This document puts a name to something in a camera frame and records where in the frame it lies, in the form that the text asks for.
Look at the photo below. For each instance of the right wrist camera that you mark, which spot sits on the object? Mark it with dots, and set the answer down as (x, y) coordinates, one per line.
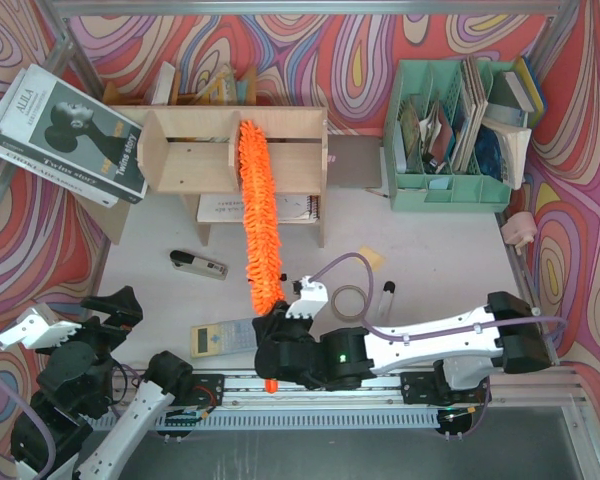
(312, 297)

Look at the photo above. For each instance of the white black stapler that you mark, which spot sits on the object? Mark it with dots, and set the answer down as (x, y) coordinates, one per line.
(195, 264)

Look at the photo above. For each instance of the blue yellow book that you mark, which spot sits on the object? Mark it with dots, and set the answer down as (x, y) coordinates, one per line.
(519, 88)

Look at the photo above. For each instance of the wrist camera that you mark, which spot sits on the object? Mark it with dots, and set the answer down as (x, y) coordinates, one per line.
(312, 297)
(38, 327)

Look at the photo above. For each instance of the yellow blue calculator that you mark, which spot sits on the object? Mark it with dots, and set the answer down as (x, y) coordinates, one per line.
(223, 338)

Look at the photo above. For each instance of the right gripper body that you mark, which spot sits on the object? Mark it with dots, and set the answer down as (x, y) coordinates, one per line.
(272, 342)

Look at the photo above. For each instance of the orange chenille duster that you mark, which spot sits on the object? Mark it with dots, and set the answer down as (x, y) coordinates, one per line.
(260, 223)

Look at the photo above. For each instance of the wooden bookshelf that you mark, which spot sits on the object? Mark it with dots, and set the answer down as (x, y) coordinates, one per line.
(194, 150)

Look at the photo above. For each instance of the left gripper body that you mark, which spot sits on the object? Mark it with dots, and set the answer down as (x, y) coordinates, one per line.
(103, 326)

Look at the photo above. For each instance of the yellow sticky note pad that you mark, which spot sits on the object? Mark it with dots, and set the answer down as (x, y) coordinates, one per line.
(375, 260)

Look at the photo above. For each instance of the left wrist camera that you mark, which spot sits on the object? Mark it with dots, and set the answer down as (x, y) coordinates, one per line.
(38, 327)

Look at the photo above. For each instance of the Twins story magazine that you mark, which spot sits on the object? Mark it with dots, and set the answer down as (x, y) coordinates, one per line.
(52, 129)

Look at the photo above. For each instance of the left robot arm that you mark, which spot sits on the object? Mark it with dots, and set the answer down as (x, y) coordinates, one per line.
(48, 435)

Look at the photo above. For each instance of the open book in organizer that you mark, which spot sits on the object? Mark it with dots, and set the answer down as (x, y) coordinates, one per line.
(513, 144)

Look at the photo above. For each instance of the green plastic file organizer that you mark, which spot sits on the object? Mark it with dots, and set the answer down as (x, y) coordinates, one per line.
(433, 116)

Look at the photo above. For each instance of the spiral notebook under shelf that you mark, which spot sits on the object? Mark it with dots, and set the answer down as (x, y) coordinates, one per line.
(291, 209)

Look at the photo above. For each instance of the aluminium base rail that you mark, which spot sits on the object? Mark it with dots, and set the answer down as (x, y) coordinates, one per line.
(243, 390)

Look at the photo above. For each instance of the pink piggy figure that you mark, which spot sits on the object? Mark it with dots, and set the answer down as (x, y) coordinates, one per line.
(519, 231)

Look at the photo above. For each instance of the clear tape roll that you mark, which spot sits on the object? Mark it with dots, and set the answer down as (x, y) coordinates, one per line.
(348, 303)

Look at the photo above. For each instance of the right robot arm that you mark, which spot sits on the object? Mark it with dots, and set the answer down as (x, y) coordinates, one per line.
(500, 336)

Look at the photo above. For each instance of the pencil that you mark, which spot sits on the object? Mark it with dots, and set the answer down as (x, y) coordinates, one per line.
(376, 192)

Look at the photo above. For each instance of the grey laptop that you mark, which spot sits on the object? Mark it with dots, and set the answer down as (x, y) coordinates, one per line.
(354, 162)

